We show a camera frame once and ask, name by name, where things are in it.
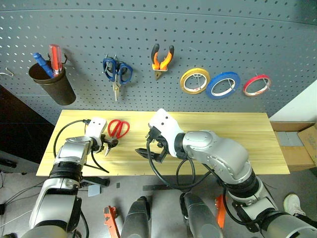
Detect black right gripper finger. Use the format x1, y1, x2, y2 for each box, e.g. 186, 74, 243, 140
150, 149, 167, 164
135, 148, 152, 159

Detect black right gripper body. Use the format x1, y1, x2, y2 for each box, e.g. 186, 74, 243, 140
145, 125, 169, 156

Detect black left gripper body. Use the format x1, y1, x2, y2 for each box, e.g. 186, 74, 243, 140
92, 134, 108, 153

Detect red handled scissors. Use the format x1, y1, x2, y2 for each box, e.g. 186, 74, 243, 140
104, 119, 131, 157

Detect yellow tape roll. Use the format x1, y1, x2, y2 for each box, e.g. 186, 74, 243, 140
179, 67, 211, 95

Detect blue tape roll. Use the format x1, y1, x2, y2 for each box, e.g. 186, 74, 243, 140
205, 71, 240, 100

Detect gray perforated pegboard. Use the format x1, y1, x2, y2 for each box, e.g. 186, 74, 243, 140
0, 0, 317, 127

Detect red tape roll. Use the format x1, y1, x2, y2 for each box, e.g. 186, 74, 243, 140
242, 73, 272, 97

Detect black table foot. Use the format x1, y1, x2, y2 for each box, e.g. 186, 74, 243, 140
79, 176, 110, 191

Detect gray floor pad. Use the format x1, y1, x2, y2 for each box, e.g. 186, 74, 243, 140
87, 185, 102, 198

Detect gray rounded robot leg cover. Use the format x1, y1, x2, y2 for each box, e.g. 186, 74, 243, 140
120, 195, 152, 238
179, 192, 223, 238

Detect brown metal cup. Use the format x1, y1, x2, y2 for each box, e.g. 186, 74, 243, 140
28, 63, 77, 106

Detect orange black pliers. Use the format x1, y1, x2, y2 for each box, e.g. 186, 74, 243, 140
151, 43, 175, 80

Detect dark cabinet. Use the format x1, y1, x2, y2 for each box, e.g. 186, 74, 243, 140
0, 84, 56, 165

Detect metal cup holder hook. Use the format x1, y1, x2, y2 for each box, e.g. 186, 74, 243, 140
47, 53, 69, 64

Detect brown cardboard box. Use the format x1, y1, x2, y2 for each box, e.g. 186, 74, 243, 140
269, 121, 317, 172

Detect white sneaker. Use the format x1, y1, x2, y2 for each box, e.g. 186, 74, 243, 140
283, 194, 307, 217

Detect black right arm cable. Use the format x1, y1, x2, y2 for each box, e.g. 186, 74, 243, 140
145, 138, 214, 193

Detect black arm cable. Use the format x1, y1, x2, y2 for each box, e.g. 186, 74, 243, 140
53, 119, 91, 159
145, 138, 214, 193

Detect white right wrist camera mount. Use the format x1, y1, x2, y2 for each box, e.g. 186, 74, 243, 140
148, 108, 184, 157

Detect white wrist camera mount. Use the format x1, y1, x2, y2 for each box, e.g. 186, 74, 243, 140
148, 108, 184, 157
85, 117, 107, 147

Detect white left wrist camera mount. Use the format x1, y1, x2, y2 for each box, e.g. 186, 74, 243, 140
85, 117, 107, 147

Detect thin black left wrist cable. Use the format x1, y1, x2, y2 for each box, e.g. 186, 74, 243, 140
83, 148, 110, 174

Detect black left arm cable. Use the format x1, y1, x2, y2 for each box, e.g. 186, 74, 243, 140
53, 119, 91, 159

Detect blue handled scissors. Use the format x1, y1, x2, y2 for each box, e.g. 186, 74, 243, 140
102, 56, 134, 103

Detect orange black floor bracket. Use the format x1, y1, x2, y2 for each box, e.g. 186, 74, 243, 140
103, 205, 121, 238
214, 194, 227, 230

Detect red clear handled screwdriver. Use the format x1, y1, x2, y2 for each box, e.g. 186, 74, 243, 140
48, 44, 63, 76

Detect blue handled screwdriver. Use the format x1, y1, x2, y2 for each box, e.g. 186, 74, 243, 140
33, 52, 54, 79

